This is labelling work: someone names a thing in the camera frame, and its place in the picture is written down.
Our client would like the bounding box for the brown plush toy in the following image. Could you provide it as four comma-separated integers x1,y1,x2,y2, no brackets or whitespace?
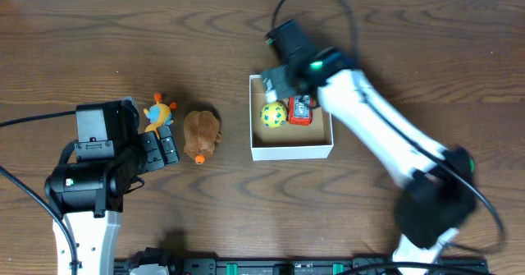
184,111,222,164

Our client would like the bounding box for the yellow ball with blue letters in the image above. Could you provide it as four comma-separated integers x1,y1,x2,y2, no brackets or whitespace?
260,102,287,128

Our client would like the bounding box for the red toy car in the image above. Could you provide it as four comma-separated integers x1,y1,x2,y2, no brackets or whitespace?
288,95,313,126

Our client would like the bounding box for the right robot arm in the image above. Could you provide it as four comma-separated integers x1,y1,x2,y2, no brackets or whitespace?
262,45,477,274

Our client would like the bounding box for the white cardboard box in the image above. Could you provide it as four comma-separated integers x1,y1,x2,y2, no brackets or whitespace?
249,75,334,161

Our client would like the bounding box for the yellow blue duck toy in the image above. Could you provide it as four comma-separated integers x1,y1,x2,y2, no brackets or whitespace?
144,93,177,137

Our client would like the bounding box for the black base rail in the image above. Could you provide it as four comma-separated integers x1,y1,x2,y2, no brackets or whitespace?
114,248,489,275

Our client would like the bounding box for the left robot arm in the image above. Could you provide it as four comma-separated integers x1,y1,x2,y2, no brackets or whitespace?
45,126,179,274

